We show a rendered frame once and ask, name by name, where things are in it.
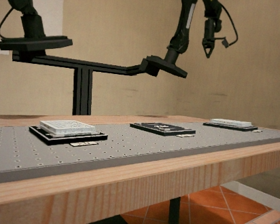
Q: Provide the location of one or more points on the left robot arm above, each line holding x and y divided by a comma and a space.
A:
179, 44

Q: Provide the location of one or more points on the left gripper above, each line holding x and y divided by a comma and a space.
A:
208, 36

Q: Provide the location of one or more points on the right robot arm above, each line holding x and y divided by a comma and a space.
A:
31, 22

